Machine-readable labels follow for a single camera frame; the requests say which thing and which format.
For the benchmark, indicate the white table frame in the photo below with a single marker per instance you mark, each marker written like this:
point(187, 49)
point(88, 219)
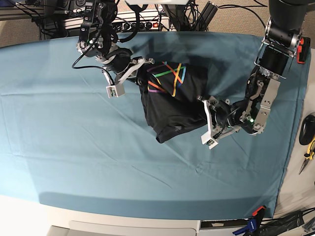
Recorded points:
point(137, 227)

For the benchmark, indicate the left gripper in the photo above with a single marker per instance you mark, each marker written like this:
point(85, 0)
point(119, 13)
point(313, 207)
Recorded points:
point(220, 116)

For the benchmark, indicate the black T-shirt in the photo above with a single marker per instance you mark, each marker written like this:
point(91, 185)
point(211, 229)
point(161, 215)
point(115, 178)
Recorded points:
point(169, 95)

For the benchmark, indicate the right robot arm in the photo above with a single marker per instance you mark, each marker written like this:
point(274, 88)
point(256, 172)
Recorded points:
point(98, 40)

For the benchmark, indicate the yellow handled pliers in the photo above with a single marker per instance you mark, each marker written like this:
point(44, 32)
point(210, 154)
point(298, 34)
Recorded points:
point(309, 155)

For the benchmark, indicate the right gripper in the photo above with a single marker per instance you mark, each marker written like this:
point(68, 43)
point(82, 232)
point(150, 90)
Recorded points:
point(119, 68)

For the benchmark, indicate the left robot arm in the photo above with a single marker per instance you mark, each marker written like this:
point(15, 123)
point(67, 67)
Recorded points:
point(281, 44)

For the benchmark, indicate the teal table cloth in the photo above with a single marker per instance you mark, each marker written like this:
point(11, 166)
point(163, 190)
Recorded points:
point(65, 143)

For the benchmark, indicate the black electronics boxes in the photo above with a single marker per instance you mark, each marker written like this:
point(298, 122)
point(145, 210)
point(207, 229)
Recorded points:
point(73, 7)

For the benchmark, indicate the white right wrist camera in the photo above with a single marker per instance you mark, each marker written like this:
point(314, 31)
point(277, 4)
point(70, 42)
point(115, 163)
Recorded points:
point(115, 90)

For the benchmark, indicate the blue orange clamp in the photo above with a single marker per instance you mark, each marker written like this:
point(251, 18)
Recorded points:
point(253, 224)

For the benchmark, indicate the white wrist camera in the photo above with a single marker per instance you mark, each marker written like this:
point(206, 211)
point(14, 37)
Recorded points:
point(208, 140)
point(115, 90)

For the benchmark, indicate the red black clamp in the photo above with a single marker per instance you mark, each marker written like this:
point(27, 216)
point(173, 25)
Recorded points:
point(303, 49)

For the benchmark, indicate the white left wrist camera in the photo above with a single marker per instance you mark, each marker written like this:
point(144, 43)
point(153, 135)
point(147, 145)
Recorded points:
point(208, 140)

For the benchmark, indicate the black computer mouse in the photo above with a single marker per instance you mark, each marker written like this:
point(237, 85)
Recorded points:
point(307, 131)

